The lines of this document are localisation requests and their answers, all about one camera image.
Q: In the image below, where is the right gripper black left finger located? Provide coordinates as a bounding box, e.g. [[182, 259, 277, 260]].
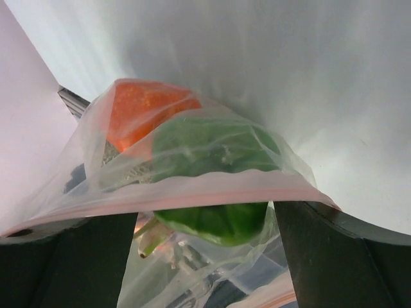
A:
[[1, 213, 137, 307]]

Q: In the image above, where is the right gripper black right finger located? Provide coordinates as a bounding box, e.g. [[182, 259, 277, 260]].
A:
[[274, 201, 410, 307]]

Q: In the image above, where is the orange fake pumpkin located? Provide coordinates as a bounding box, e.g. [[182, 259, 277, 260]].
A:
[[107, 79, 202, 160]]

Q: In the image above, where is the green netted fake melon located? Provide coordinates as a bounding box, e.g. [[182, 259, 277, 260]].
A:
[[98, 141, 153, 193]]

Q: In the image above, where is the green fake bell pepper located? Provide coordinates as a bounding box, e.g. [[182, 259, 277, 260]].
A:
[[152, 117, 281, 246]]

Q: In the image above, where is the clear zip top bag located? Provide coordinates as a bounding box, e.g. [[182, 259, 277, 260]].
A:
[[1, 79, 333, 307]]

